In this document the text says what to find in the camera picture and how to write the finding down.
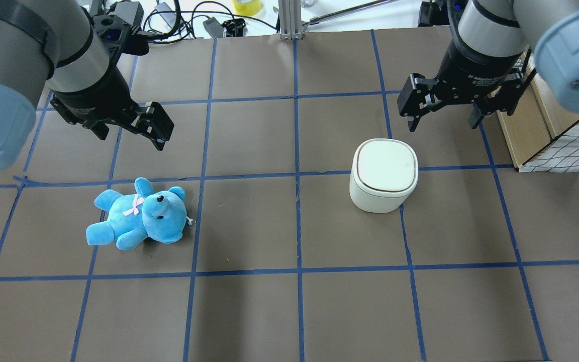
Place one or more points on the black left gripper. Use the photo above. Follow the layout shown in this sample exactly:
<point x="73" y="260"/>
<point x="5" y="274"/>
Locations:
<point x="94" y="93"/>

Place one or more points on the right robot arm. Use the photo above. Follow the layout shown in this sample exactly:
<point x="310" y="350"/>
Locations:
<point x="497" y="48"/>

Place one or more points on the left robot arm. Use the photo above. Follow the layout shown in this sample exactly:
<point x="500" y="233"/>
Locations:
<point x="74" y="52"/>

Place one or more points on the blue teddy bear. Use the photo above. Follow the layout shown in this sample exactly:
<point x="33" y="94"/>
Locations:
<point x="145" y="214"/>

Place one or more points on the white trash can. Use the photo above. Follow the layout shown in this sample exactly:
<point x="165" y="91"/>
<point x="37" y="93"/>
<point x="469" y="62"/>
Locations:
<point x="384" y="173"/>

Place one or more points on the aluminium frame post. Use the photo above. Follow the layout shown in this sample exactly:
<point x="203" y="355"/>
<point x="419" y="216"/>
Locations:
<point x="290" y="22"/>

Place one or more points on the yellow tape roll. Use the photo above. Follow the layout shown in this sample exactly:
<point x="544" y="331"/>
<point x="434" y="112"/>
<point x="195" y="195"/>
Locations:
<point x="247" y="7"/>

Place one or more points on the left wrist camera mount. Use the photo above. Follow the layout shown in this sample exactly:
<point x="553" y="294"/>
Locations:
<point x="119" y="26"/>

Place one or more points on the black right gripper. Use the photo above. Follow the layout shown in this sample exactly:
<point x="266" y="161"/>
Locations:
<point x="475" y="69"/>

